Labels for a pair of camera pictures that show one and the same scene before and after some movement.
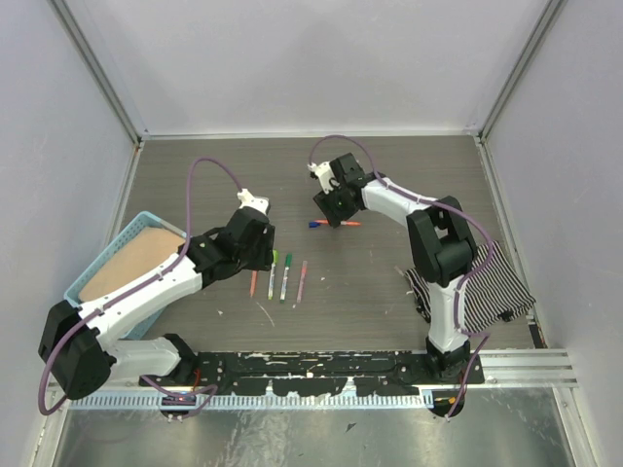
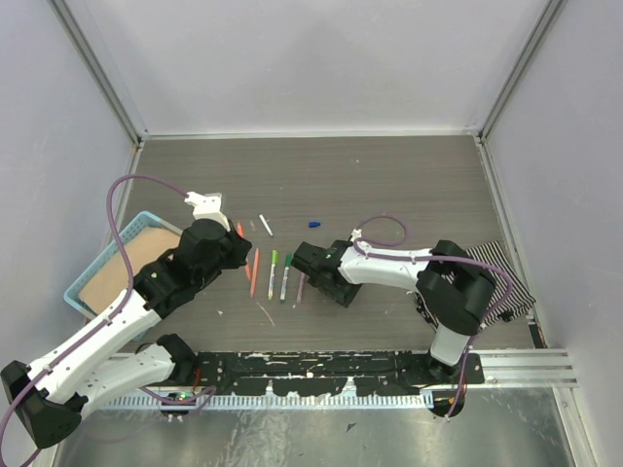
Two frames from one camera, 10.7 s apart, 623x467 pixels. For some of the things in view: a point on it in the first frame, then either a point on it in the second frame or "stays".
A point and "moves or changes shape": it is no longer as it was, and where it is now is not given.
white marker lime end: x=274 y=264 stays
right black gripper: x=334 y=215 → x=345 y=296
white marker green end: x=288 y=264 stays
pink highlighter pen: x=302 y=279 stays
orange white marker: x=346 y=223 moves or changes shape
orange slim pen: x=253 y=283 stays
